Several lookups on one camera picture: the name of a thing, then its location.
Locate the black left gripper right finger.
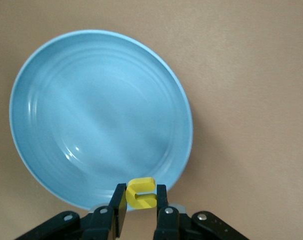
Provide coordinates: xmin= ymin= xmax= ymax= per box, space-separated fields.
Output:
xmin=153 ymin=184 xmax=250 ymax=240

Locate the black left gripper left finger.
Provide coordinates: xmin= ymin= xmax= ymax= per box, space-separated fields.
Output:
xmin=16 ymin=183 xmax=129 ymax=240

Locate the yellow foam letter u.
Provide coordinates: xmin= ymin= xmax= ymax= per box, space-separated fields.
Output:
xmin=125 ymin=176 xmax=158 ymax=210

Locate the blue round plate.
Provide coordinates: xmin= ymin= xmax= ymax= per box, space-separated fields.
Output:
xmin=8 ymin=29 xmax=194 ymax=212

